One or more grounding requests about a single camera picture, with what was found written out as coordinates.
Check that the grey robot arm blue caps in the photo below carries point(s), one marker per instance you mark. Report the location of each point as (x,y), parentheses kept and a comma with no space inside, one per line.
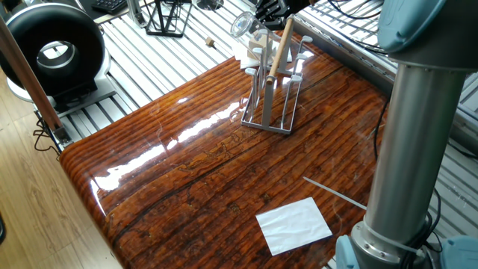
(418,134)

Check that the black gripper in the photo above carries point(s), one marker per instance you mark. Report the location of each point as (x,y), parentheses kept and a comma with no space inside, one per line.
(293,4)

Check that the black round fan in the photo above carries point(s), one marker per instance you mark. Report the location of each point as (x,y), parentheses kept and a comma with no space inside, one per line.
(22,30)

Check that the small wooden cube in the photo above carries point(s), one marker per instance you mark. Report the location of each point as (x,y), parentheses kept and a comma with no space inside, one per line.
(210,41)

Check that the brown wooden post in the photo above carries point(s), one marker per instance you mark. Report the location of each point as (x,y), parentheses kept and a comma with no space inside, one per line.
(30,75)

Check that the flat white paper sheet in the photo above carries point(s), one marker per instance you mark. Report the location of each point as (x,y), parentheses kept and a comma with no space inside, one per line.
(293,224)

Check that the black keyboard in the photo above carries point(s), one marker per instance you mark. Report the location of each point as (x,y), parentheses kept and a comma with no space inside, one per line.
(108,5)

